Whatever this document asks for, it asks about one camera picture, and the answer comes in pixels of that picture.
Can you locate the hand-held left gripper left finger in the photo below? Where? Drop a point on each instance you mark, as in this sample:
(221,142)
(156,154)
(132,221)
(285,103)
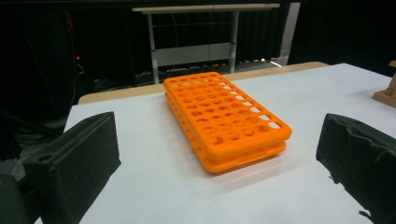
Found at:
(71,168)

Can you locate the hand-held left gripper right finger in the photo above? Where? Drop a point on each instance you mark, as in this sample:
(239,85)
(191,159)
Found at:
(364,161)

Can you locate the wooden test tube rack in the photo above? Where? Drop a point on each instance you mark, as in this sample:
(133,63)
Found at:
(386,98)

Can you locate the orange test tube rack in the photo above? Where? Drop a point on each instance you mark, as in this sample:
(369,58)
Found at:
(218,124)

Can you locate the white table mat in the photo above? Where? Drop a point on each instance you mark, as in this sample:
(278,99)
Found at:
(155,193)

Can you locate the white metal desk frame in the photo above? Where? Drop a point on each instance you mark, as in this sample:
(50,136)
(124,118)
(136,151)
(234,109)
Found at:
(193,54)

